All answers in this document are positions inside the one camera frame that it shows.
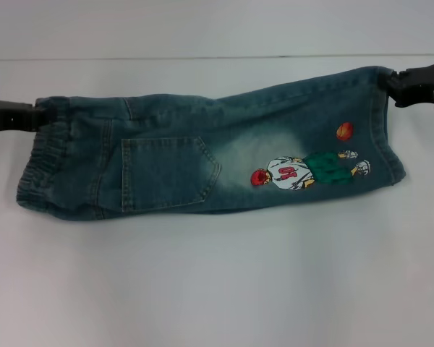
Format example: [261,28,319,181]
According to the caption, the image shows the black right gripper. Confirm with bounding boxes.
[378,61,434,109]

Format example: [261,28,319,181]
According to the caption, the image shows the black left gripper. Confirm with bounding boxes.
[0,98,47,133]

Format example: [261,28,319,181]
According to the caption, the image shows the blue denim shorts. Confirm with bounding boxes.
[17,66,406,220]

